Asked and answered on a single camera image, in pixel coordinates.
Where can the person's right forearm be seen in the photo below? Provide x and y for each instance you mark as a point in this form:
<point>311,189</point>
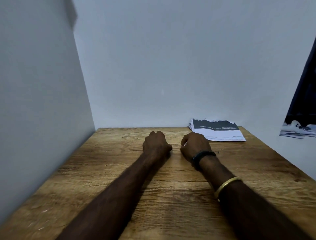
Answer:
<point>249,205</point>

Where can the gold bangle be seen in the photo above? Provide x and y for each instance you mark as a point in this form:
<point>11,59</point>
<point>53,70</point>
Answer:
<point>226,186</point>

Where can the person's right hand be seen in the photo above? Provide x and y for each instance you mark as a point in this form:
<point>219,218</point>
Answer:
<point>196,145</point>

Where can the person's left forearm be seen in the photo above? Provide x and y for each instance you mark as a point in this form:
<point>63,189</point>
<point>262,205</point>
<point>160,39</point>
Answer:
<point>111,202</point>

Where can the person's right thumb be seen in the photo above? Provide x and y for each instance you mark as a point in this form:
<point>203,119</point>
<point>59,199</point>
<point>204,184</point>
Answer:
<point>183,151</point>

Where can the black wristband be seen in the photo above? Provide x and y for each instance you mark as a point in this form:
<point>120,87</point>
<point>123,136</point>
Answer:
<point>201,158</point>

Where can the person's left thumb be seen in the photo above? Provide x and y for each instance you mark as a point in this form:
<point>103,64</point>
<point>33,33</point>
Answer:
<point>167,147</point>

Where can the person's left hand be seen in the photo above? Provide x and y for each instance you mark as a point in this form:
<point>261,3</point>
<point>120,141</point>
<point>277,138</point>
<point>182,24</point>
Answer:
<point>155,145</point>

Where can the dark poster with white print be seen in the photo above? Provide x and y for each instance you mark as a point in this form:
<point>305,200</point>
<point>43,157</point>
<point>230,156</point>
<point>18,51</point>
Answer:
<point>302,103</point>

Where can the stack of printed paper sheets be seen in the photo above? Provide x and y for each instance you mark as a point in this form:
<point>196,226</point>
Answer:
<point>216,129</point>

